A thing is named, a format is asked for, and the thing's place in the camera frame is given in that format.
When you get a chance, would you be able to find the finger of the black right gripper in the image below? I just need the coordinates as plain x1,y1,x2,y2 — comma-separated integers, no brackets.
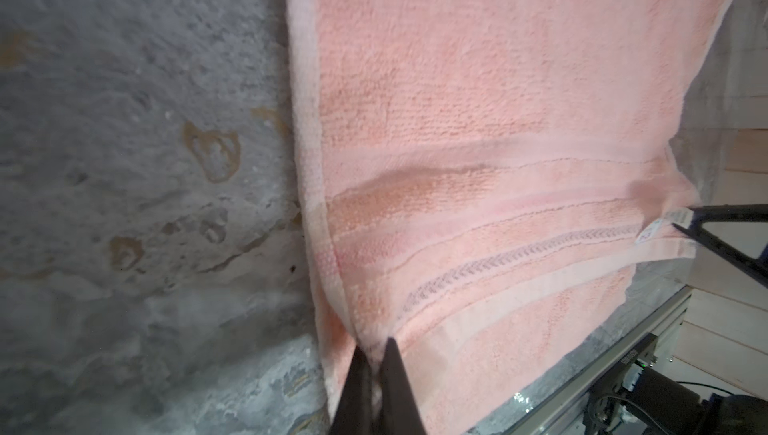
671,204,768,290

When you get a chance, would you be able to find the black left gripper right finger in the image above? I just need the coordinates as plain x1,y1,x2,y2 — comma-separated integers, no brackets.
377,338,426,435

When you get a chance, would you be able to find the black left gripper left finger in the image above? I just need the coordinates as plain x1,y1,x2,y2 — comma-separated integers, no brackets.
328,347,374,435

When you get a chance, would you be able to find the pink towel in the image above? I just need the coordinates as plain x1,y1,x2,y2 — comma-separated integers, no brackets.
287,0,732,434

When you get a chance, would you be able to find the aluminium front rail frame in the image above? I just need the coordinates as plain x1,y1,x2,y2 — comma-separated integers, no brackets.
469,281,692,434

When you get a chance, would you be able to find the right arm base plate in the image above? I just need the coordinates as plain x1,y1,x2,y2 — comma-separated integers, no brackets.
583,333,767,435

